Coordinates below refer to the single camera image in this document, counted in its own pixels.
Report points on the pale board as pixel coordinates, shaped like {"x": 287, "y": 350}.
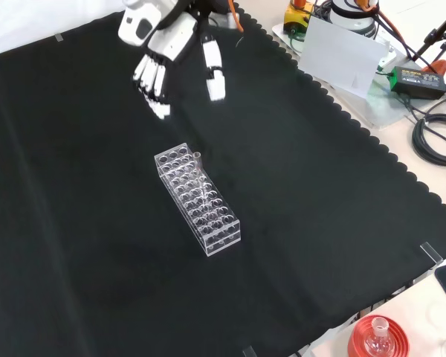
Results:
{"x": 338, "y": 56}

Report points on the black power adapter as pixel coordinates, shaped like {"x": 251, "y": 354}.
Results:
{"x": 418, "y": 80}

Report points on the black tripod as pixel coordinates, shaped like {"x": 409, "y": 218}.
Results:
{"x": 436, "y": 31}

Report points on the black bench cloth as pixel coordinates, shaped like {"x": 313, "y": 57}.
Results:
{"x": 96, "y": 223}

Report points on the yellow stop button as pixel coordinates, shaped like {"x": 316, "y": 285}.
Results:
{"x": 295, "y": 18}

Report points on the clear plastic test tube rack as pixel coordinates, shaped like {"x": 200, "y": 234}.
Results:
{"x": 193, "y": 208}

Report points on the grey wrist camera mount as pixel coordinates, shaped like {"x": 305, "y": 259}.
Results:
{"x": 230, "y": 20}

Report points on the clear glass test tube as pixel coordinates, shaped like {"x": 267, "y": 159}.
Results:
{"x": 198, "y": 163}

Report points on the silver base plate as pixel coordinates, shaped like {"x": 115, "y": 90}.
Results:
{"x": 386, "y": 108}

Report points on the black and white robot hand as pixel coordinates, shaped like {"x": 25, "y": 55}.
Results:
{"x": 171, "y": 37}

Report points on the clear cloth clip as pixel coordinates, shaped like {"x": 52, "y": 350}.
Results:
{"x": 59, "y": 37}
{"x": 249, "y": 351}
{"x": 433, "y": 254}

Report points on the clear round-bottom flask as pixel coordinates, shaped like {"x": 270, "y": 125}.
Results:
{"x": 379, "y": 344}

